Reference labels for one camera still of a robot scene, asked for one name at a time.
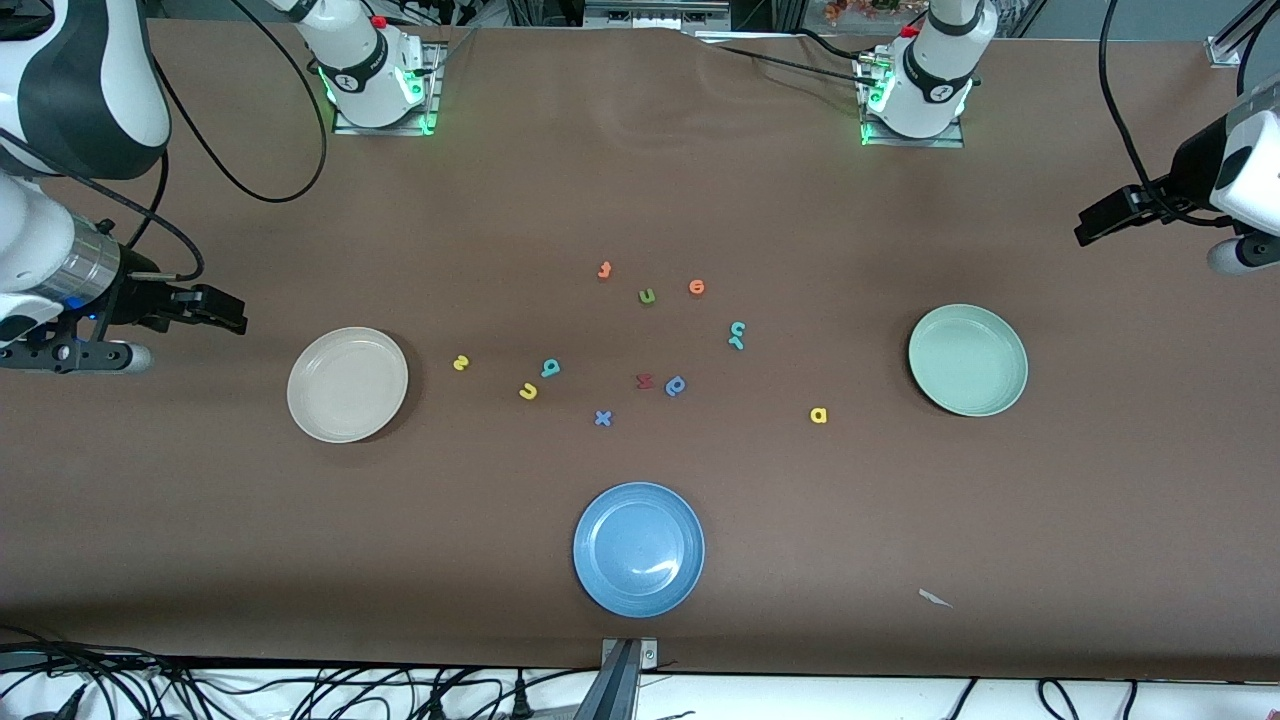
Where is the beige round plate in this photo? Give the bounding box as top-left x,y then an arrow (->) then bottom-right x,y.
286,326 -> 410,444

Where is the green round plate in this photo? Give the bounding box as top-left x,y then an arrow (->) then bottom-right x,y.
908,303 -> 1029,418

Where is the blue round plate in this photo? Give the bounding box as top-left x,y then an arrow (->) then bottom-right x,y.
572,481 -> 707,619

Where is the aluminium profile bar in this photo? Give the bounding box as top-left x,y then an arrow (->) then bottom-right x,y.
583,0 -> 733,31

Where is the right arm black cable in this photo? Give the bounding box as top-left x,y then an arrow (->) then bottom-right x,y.
0,0 -> 331,286

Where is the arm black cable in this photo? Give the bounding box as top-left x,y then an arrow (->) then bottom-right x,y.
1098,0 -> 1280,229
0,0 -> 331,286

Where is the aluminium frame post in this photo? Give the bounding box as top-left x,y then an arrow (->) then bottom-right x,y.
1205,0 -> 1280,69

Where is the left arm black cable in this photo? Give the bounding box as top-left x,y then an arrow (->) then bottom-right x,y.
1098,0 -> 1280,229

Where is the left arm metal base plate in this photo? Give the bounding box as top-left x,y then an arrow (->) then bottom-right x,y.
858,50 -> 967,150

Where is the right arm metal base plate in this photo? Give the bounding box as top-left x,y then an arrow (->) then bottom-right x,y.
332,40 -> 445,137

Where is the black cable on table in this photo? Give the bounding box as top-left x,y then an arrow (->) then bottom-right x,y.
690,28 -> 873,89

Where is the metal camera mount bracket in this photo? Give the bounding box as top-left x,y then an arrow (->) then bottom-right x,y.
573,637 -> 659,720

